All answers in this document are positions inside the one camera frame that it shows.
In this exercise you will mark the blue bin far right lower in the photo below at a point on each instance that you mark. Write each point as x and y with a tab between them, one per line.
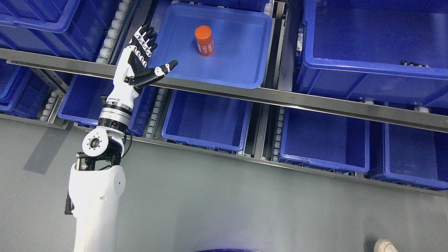
408	155

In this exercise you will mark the large blue bin top right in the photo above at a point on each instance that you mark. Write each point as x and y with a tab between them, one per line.
385	50

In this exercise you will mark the white shoe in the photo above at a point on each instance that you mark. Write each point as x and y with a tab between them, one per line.
384	245

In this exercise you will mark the blue bin far left lower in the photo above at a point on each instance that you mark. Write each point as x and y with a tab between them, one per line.
22	92

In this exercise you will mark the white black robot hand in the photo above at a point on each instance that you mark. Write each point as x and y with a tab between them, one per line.
132	74

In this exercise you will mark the blue bin top left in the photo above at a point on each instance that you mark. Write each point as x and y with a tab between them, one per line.
66	28

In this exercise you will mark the orange cylindrical capacitor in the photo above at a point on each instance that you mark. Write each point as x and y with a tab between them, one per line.
204	40

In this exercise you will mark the blue tray bin with capacitor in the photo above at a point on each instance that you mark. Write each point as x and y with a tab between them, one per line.
241	39

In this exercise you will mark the steel shelf front rail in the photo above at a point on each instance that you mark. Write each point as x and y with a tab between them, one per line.
359	110

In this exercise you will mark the blue bin lower middle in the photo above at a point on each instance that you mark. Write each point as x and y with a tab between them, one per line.
207	121

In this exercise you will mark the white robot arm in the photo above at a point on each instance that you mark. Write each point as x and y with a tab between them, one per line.
97	180

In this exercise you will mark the white roller track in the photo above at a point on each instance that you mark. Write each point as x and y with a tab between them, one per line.
113	31

